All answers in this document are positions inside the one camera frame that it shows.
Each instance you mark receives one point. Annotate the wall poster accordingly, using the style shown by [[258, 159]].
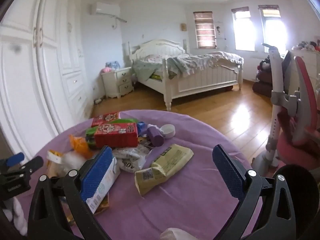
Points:
[[220, 31]]

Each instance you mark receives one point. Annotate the yellow white wrapper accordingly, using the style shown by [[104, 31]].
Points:
[[55, 156]]

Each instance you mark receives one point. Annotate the flat red box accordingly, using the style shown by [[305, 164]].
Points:
[[105, 118]]

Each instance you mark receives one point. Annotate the pale yellow bag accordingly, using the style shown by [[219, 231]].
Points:
[[165, 165]]

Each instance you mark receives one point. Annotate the pale cloth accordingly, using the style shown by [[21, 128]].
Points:
[[175, 234]]

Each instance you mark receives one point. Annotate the green printed bag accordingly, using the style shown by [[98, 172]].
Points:
[[91, 132]]

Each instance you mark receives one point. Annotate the white power strip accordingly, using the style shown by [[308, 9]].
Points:
[[98, 101]]

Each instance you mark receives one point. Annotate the white wooden bed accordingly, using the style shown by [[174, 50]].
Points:
[[207, 81]]

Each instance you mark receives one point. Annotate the floral quilt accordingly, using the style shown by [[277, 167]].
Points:
[[190, 61]]

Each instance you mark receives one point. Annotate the bright window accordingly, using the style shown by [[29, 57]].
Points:
[[273, 32], [243, 32]]

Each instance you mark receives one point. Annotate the orange packet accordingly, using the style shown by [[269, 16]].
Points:
[[80, 146]]

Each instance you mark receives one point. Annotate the blue bag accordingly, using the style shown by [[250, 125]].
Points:
[[112, 65]]

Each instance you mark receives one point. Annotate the pink plush toy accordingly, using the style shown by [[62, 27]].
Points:
[[106, 69]]

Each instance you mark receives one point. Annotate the white dresser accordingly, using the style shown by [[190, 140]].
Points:
[[310, 62]]

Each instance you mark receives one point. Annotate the purple tablecloth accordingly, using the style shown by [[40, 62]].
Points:
[[180, 205]]

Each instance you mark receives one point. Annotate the blue wrapper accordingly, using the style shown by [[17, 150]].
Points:
[[141, 127]]

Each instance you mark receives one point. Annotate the white wardrobe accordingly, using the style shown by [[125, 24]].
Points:
[[50, 67]]

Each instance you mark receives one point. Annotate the row of plush toys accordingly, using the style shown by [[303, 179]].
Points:
[[306, 45]]

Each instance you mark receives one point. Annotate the pile of dark cushions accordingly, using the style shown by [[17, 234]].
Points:
[[262, 80]]

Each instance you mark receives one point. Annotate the red object under bed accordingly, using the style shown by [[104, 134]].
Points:
[[229, 87]]

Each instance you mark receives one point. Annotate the white round cap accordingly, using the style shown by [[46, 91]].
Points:
[[168, 130]]

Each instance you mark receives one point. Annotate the beige wall ornament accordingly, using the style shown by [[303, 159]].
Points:
[[184, 27]]

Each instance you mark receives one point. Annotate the white air conditioner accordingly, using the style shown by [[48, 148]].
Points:
[[105, 8]]

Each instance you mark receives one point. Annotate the person's left hand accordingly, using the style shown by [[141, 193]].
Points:
[[17, 215]]

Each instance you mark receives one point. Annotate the white tissue packet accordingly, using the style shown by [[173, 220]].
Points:
[[107, 182]]

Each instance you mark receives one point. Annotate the window with brown blind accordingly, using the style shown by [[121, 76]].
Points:
[[204, 30]]

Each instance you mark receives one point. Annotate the white nightstand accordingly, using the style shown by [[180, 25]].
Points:
[[117, 82]]

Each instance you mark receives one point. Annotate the purple spray bottle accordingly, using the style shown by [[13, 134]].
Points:
[[156, 137]]

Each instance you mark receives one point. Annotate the large red box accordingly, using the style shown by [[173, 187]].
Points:
[[116, 135]]

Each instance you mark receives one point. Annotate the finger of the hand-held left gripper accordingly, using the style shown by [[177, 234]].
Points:
[[15, 159], [31, 166]]

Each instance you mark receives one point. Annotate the white cotton wad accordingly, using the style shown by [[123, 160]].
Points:
[[71, 163]]

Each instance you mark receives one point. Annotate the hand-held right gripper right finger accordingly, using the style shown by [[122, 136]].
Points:
[[227, 172]]

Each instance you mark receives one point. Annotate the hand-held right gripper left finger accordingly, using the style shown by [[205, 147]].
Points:
[[97, 172]]

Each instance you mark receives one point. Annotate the white printed plastic wrapper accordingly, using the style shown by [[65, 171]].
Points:
[[132, 158]]

